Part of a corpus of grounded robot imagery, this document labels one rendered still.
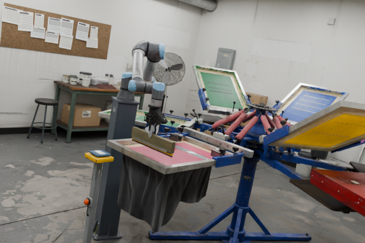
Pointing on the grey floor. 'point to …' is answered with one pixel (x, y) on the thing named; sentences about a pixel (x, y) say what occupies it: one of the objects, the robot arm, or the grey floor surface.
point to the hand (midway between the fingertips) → (152, 136)
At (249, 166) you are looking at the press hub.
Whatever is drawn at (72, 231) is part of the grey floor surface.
